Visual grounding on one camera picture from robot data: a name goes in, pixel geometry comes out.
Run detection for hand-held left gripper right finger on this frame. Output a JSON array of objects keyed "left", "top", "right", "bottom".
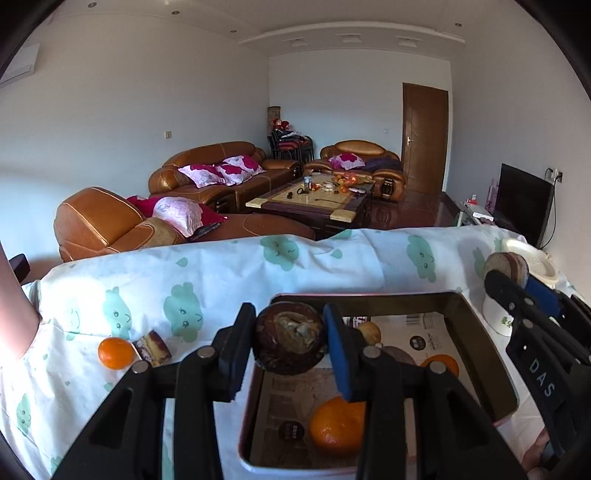
[{"left": 322, "top": 302, "right": 529, "bottom": 480}]

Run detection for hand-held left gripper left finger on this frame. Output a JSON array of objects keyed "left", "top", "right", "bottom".
[{"left": 48, "top": 302, "right": 257, "bottom": 480}]

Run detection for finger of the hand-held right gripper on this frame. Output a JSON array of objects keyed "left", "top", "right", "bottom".
[
  {"left": 526, "top": 275, "right": 591, "bottom": 342},
  {"left": 485, "top": 270, "right": 591, "bottom": 370}
]

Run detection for cut sugarcane piece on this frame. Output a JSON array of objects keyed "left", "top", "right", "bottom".
[
  {"left": 483, "top": 251, "right": 529, "bottom": 289},
  {"left": 134, "top": 330, "right": 172, "bottom": 367}
]

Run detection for small tan longan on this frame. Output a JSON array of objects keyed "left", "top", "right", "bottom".
[{"left": 358, "top": 322, "right": 383, "bottom": 346}]

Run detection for dark brown water chestnut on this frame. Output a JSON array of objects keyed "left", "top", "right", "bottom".
[{"left": 252, "top": 301, "right": 329, "bottom": 376}]

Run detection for pink cardboard box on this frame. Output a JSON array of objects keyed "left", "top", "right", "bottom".
[{"left": 238, "top": 291, "right": 520, "bottom": 472}]

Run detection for large dimpled orange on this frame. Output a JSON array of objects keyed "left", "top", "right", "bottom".
[{"left": 308, "top": 397, "right": 368, "bottom": 459}]

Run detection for smooth medium orange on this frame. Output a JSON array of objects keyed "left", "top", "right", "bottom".
[{"left": 420, "top": 354, "right": 460, "bottom": 379}]

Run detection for person's right hand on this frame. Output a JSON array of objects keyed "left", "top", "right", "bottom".
[{"left": 523, "top": 431, "right": 553, "bottom": 480}]

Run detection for white shallow bowl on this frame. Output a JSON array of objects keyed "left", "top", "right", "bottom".
[{"left": 501, "top": 237, "right": 559, "bottom": 283}]

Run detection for black television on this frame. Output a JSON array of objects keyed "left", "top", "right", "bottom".
[{"left": 493, "top": 163, "right": 555, "bottom": 247}]

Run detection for white cloud print tablecloth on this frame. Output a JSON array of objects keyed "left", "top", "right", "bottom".
[{"left": 0, "top": 226, "right": 591, "bottom": 480}]

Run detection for small round orange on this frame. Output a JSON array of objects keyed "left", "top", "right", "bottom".
[{"left": 98, "top": 337, "right": 136, "bottom": 371}]

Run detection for wooden coffee table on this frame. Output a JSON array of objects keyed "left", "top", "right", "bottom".
[{"left": 246, "top": 174, "right": 377, "bottom": 229}]

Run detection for pale pink floral pillow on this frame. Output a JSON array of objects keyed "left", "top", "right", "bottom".
[{"left": 152, "top": 196, "right": 204, "bottom": 237}]

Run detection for brown wooden door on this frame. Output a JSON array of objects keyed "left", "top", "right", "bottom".
[{"left": 402, "top": 82, "right": 450, "bottom": 195}]

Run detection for magenta cushion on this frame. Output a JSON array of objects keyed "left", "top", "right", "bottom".
[{"left": 126, "top": 196, "right": 222, "bottom": 232}]

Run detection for magenta floral pillow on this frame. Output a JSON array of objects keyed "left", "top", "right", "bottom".
[
  {"left": 215, "top": 155, "right": 266, "bottom": 186},
  {"left": 329, "top": 152, "right": 365, "bottom": 171},
  {"left": 178, "top": 162, "right": 227, "bottom": 188}
]

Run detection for brown leather armchair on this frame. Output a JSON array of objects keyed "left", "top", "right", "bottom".
[
  {"left": 54, "top": 186, "right": 317, "bottom": 263},
  {"left": 302, "top": 141, "right": 406, "bottom": 200}
]

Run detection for brown leather three-seat sofa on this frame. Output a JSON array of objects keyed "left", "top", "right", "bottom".
[{"left": 148, "top": 141, "right": 303, "bottom": 213}]

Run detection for stacked black red chairs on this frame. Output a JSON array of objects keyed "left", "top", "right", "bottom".
[{"left": 268, "top": 129, "right": 315, "bottom": 163}]

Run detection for pink electric kettle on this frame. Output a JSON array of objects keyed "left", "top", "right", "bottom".
[{"left": 0, "top": 240, "right": 42, "bottom": 361}]

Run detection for dark maroon object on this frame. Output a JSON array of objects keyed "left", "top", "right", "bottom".
[{"left": 9, "top": 254, "right": 31, "bottom": 281}]

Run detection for white wall air conditioner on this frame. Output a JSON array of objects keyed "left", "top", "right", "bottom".
[{"left": 0, "top": 44, "right": 41, "bottom": 86}]

